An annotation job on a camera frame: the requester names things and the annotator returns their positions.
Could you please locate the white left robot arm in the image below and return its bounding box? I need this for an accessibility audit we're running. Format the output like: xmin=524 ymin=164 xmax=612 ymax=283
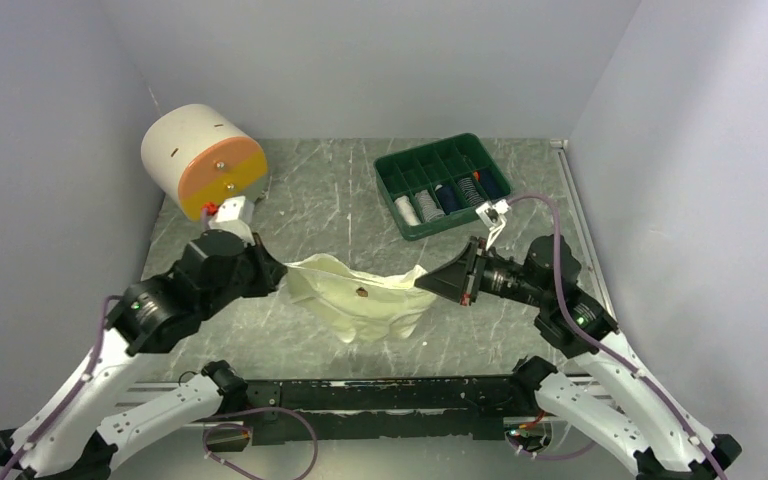
xmin=0 ymin=229 xmax=287 ymax=479

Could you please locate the round white drawer cabinet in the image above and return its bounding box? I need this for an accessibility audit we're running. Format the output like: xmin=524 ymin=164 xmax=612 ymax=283
xmin=140 ymin=104 xmax=270 ymax=221

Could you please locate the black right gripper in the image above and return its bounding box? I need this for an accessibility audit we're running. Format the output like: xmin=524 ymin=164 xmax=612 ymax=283
xmin=414 ymin=235 xmax=548 ymax=307

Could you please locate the navy orange rolled sock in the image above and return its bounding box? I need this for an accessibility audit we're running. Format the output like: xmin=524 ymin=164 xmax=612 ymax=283
xmin=473 ymin=169 xmax=506 ymax=200

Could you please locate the cream cloth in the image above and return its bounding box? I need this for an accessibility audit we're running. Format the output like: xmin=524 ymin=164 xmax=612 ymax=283
xmin=282 ymin=254 xmax=436 ymax=344

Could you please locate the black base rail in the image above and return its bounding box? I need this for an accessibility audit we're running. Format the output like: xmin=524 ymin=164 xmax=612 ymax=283
xmin=210 ymin=375 xmax=551 ymax=445

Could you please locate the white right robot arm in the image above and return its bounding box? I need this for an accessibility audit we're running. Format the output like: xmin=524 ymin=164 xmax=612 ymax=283
xmin=414 ymin=235 xmax=742 ymax=479

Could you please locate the blue striped rolled sock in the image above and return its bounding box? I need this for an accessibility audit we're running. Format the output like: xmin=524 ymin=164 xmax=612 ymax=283
xmin=457 ymin=177 xmax=486 ymax=207

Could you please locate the white pink-trimmed underwear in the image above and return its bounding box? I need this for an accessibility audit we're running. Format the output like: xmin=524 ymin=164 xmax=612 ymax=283
xmin=394 ymin=195 xmax=422 ymax=227

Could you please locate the green compartment organizer tray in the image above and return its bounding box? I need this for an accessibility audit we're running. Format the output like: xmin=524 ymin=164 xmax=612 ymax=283
xmin=373 ymin=133 xmax=512 ymax=241

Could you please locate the dark navy rolled sock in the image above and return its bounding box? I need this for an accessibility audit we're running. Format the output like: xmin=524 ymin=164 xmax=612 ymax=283
xmin=435 ymin=184 xmax=462 ymax=215

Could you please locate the grey striped rolled sock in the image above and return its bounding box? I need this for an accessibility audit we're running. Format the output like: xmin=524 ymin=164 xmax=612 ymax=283
xmin=414 ymin=190 xmax=445 ymax=223

